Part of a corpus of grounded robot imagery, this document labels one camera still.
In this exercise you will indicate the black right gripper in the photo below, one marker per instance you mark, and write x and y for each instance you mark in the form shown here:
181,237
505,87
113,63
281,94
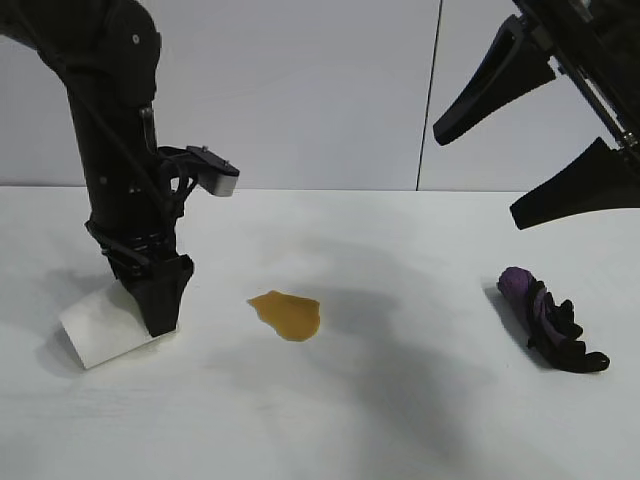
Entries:
605,50

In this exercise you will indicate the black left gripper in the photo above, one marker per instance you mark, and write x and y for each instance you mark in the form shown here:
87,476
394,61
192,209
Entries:
140,250

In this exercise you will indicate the white paper cup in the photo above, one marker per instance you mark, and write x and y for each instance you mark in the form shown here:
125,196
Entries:
100,330

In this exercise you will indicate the purple and black cloth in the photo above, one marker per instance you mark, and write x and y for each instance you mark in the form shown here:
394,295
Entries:
545,320

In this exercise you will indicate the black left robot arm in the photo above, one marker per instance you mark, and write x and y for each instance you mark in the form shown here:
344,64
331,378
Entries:
110,140

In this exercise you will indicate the brown liquid spill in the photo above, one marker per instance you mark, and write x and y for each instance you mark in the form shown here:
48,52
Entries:
292,315

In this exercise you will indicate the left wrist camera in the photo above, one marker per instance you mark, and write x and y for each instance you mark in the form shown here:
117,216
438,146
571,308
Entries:
217,175

